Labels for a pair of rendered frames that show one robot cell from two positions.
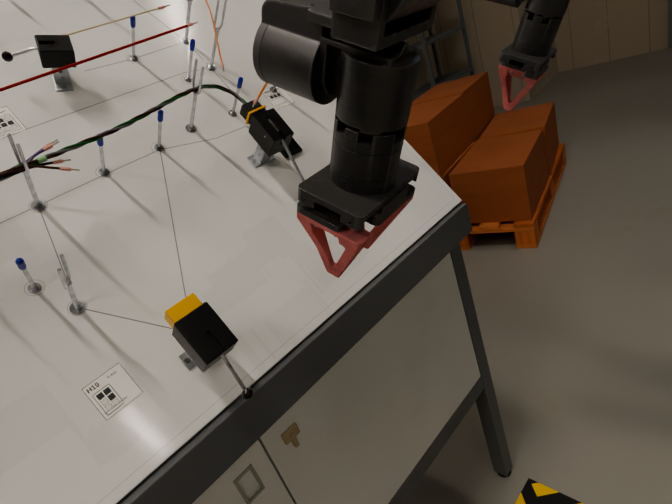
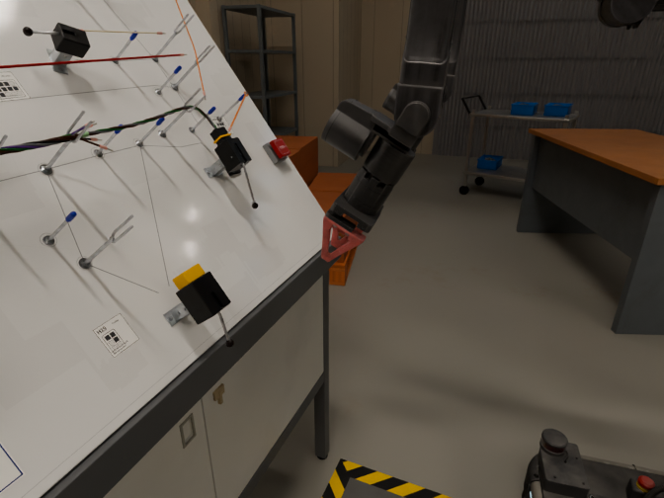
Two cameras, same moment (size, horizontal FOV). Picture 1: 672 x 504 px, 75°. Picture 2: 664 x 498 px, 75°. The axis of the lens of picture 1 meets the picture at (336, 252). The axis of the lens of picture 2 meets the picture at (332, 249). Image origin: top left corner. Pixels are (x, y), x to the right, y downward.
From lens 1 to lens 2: 36 cm
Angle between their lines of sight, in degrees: 27
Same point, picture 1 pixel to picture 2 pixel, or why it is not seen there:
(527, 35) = not seen: hidden behind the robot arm
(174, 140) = (150, 140)
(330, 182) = (348, 204)
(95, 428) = (105, 363)
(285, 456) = (211, 411)
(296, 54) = (356, 132)
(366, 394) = (263, 371)
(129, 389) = (128, 335)
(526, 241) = (337, 280)
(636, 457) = (411, 437)
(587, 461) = (380, 442)
